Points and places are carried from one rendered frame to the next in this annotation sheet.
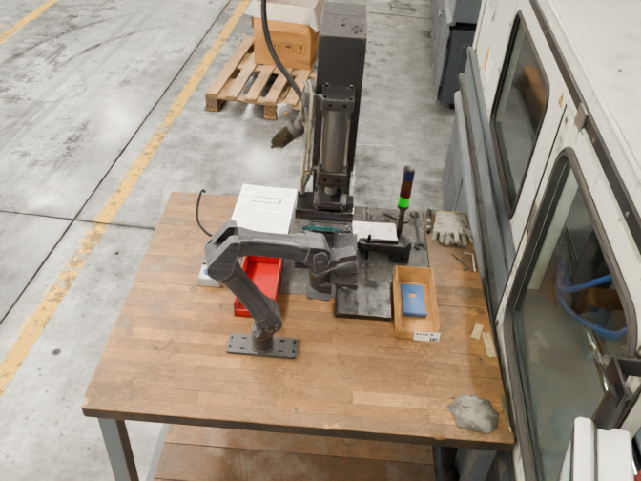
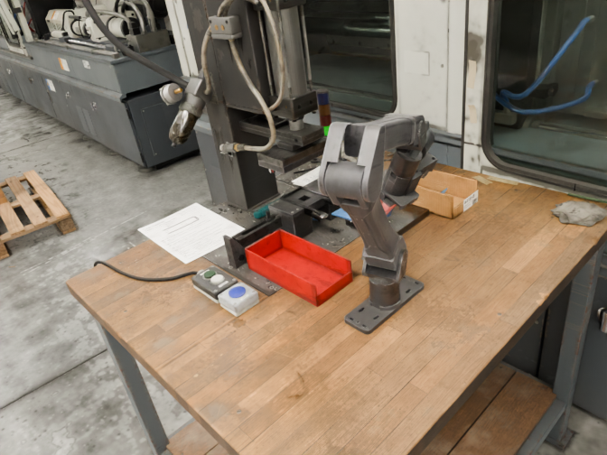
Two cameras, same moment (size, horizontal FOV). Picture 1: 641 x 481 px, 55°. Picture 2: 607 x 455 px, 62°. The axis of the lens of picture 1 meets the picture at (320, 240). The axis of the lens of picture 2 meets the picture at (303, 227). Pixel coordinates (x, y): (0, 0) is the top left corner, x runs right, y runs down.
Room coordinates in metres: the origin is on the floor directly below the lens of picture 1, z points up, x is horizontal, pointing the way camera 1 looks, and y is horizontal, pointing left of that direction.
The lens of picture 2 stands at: (0.63, 0.81, 1.61)
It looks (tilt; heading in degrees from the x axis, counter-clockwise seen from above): 30 degrees down; 320
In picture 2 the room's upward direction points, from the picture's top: 8 degrees counter-clockwise
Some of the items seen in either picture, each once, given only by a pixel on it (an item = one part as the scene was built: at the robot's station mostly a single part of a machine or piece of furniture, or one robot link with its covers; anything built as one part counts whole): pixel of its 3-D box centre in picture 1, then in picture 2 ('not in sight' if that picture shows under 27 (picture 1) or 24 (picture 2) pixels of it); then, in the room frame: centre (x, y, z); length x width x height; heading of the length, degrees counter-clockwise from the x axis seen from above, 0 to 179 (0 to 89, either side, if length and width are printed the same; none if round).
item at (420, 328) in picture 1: (416, 303); (426, 190); (1.38, -0.31, 0.93); 0.25 x 0.13 x 0.08; 179
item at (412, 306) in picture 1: (413, 299); not in sight; (1.41, -0.30, 0.92); 0.15 x 0.07 x 0.03; 0
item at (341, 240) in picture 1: (326, 241); (306, 196); (1.58, -0.02, 0.98); 0.20 x 0.10 x 0.01; 89
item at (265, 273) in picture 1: (258, 282); (296, 264); (1.42, 0.18, 0.93); 0.25 x 0.12 x 0.06; 179
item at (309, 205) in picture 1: (327, 167); (272, 110); (1.65, -0.01, 1.22); 0.26 x 0.18 x 0.30; 179
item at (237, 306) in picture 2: (211, 279); (239, 302); (1.45, 0.34, 0.90); 0.07 x 0.07 x 0.06; 89
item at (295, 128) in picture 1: (299, 125); (192, 105); (1.87, 0.10, 1.25); 0.19 x 0.07 x 0.19; 89
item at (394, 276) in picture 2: (265, 320); (383, 262); (1.19, 0.14, 1.00); 0.09 x 0.06 x 0.06; 15
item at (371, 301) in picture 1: (362, 299); (387, 217); (1.40, -0.15, 0.91); 0.17 x 0.16 x 0.02; 89
